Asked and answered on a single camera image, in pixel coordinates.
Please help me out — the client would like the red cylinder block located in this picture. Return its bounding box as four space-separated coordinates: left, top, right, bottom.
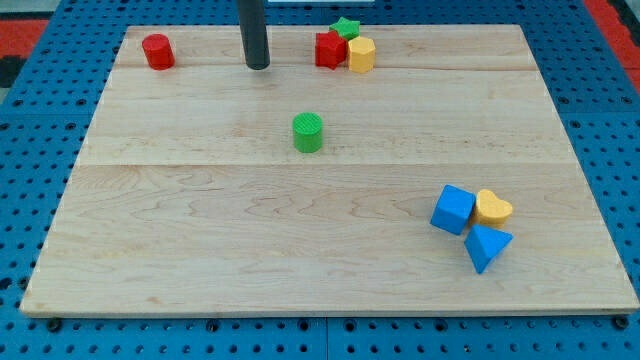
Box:
142 33 175 70

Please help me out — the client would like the light wooden board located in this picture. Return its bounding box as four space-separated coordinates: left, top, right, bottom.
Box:
21 25 639 318

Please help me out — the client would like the blue triangle block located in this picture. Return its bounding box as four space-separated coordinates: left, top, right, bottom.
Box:
464 224 514 274

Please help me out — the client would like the red star block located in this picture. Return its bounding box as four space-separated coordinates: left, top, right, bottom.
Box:
315 30 347 70

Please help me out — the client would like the green cylinder block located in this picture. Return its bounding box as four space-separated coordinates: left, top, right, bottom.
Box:
292 112 323 153

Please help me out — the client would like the blue cube block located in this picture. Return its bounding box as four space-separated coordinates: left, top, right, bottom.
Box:
430 184 476 235

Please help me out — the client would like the yellow hexagon block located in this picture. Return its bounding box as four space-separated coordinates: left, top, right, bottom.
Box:
348 36 376 73

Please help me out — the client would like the yellow heart block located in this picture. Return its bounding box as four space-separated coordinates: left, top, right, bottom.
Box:
470 189 514 229

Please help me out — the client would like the green star block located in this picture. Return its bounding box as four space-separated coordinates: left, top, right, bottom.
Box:
329 17 360 40

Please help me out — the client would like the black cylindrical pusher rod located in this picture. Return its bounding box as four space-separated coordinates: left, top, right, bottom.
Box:
236 0 270 70

